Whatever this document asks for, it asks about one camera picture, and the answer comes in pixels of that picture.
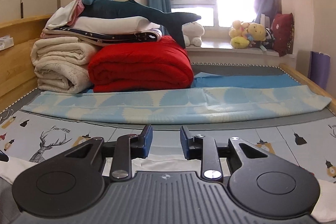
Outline white t-shirt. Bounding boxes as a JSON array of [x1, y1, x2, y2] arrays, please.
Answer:
[[1, 155, 335, 223]]

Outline light blue patterned mat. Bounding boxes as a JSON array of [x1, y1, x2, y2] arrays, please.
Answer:
[[22, 85, 331, 124]]

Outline blue bed sheet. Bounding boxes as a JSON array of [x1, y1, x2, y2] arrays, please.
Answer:
[[190, 72, 301, 89]]

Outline red folded blanket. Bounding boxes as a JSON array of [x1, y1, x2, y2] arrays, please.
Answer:
[[88, 36, 194, 93]]

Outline cream folded blanket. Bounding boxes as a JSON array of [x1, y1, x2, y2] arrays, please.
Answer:
[[30, 36, 101, 94]]

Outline deer print bed sheet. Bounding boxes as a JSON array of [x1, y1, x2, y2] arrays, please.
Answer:
[[1, 111, 335, 182]]

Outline white plush toy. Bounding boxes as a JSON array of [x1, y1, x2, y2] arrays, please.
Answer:
[[182, 22, 205, 47]]

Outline yellow plush toys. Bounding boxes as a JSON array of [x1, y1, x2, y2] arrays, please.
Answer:
[[229, 20, 266, 49]]

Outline white folded pillow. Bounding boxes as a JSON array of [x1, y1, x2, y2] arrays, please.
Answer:
[[44, 0, 161, 35]]

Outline dark blue shark plush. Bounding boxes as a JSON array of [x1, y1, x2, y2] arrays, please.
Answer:
[[80, 0, 201, 48]]

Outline dark red cushion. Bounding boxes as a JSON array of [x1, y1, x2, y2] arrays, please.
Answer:
[[271, 13, 294, 57]]

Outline pink folded cloth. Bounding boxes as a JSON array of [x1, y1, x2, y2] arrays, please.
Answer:
[[68, 0, 84, 26]]

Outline wooden bed frame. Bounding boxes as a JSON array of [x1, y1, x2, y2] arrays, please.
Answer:
[[0, 15, 51, 111]]

